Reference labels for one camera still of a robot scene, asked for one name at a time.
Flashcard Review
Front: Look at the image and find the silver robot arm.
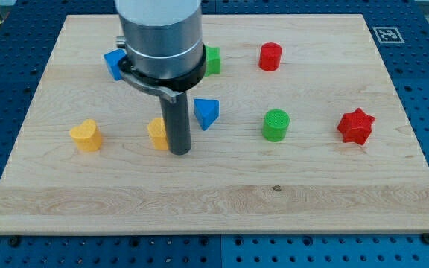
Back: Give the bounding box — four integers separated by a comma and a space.
115, 0, 207, 155

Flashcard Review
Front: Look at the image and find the green cylinder block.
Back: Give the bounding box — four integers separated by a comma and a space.
261, 109, 290, 142

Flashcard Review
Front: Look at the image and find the white fiducial marker tag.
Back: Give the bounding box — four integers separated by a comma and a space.
373, 26, 404, 44

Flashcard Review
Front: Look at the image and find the blue triangle block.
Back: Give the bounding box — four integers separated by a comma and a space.
194, 98, 220, 131

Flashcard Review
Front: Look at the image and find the red cylinder block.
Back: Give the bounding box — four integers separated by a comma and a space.
258, 42, 282, 71

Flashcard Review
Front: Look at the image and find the wooden board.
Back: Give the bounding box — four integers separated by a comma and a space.
0, 14, 429, 236

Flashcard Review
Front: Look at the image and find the red star block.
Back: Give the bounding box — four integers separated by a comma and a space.
337, 108, 375, 145

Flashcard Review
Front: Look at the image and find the blue cube block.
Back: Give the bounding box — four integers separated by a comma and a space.
104, 48, 126, 81

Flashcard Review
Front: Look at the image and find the green star block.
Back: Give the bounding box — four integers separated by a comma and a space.
205, 45, 221, 77

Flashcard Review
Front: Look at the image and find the yellow heart block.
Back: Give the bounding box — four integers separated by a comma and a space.
69, 119, 103, 152

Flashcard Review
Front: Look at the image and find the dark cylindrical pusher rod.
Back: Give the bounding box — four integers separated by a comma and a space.
160, 92, 191, 155

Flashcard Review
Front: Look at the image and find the yellow hexagon block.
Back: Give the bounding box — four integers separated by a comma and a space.
147, 118, 169, 150

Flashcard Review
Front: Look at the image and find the black flange with metal bracket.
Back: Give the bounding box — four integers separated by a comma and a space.
115, 35, 206, 103

